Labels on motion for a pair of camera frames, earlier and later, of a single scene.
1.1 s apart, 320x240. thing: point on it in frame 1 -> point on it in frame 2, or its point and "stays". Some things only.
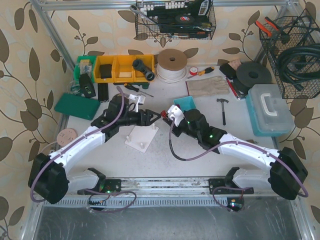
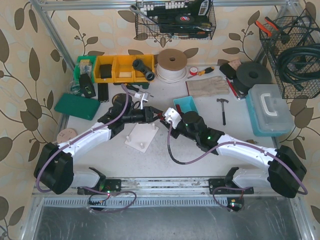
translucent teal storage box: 269,111 stays
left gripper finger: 158,115 -> 156,110
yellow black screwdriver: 207,70 stays
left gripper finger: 155,119 stays
